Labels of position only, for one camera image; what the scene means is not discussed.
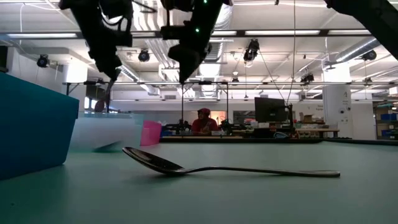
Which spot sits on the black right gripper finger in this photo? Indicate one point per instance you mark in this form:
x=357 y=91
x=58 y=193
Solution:
x=188 y=59

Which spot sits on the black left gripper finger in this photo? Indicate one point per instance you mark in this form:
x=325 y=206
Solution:
x=109 y=68

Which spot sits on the black metal spoon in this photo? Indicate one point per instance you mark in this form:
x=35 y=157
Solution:
x=100 y=106
x=155 y=163

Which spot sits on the translucent green plastic bin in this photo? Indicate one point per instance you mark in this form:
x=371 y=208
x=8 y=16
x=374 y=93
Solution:
x=102 y=130

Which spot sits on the pink plastic bin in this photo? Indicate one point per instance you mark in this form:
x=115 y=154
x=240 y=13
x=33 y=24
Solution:
x=151 y=133

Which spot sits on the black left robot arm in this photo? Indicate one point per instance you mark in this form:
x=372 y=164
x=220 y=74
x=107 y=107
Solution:
x=118 y=7

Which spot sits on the black ceiling speaker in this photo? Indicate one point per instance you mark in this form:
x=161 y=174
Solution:
x=43 y=61
x=144 y=56
x=369 y=55

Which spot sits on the black hanging ceiling device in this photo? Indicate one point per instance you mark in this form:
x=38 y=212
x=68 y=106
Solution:
x=252 y=51

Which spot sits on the person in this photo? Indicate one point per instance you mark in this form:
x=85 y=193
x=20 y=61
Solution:
x=203 y=124

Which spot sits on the black background robot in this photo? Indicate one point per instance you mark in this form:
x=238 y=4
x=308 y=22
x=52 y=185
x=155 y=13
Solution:
x=180 y=127
x=228 y=127

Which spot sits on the overhead beam with light strips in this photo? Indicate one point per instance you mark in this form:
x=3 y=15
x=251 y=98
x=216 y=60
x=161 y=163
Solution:
x=280 y=32

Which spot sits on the black computer monitor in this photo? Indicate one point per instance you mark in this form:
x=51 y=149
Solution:
x=269 y=110

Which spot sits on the dark teal plastic bin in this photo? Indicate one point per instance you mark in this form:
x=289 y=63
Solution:
x=31 y=124

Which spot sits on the cardboard box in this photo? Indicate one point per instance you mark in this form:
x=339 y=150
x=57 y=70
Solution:
x=307 y=118

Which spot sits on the wooden desk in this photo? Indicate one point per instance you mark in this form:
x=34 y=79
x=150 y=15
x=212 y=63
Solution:
x=320 y=131

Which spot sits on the shelf with blue bins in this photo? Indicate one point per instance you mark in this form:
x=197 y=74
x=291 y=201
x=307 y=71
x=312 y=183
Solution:
x=385 y=118

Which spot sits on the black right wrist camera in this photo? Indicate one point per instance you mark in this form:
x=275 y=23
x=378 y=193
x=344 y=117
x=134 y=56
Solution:
x=171 y=32

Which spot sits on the black frame workstation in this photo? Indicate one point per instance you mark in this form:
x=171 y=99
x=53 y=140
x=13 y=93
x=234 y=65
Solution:
x=182 y=105

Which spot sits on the black table frame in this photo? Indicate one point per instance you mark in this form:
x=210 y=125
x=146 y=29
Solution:
x=280 y=140

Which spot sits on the silver slanted ceiling duct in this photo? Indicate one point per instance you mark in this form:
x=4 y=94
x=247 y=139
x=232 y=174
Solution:
x=351 y=51

